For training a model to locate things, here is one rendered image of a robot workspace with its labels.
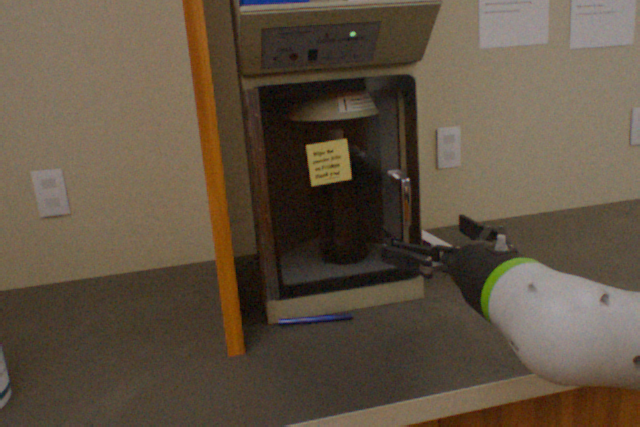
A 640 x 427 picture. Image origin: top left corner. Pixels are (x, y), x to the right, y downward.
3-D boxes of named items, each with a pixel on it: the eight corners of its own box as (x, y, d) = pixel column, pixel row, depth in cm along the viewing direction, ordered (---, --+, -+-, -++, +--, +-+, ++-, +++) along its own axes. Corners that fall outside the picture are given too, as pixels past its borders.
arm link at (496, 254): (481, 343, 62) (550, 329, 64) (480, 250, 59) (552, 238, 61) (457, 320, 68) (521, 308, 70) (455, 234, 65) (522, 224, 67)
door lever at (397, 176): (404, 218, 101) (392, 220, 101) (403, 170, 99) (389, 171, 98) (415, 226, 96) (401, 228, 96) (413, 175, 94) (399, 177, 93)
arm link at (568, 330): (574, 292, 46) (534, 404, 48) (683, 312, 49) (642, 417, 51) (490, 242, 59) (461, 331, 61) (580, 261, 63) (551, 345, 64)
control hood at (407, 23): (240, 75, 90) (233, 13, 87) (418, 61, 96) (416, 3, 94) (244, 76, 79) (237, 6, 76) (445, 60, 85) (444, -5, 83)
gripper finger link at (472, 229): (479, 226, 82) (483, 225, 82) (458, 214, 89) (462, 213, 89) (479, 244, 83) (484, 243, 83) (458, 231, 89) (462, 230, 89)
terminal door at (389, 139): (269, 300, 100) (247, 86, 90) (421, 276, 105) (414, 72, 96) (270, 302, 99) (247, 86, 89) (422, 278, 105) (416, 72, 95)
